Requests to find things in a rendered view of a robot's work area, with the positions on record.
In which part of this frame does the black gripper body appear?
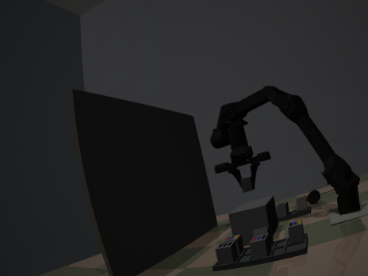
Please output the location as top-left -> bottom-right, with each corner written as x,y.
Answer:
214,140 -> 271,174

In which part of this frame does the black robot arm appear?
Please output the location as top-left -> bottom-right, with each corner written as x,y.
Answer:
210,86 -> 361,215

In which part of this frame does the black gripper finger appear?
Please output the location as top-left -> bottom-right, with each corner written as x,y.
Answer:
250,163 -> 260,187
228,169 -> 243,189

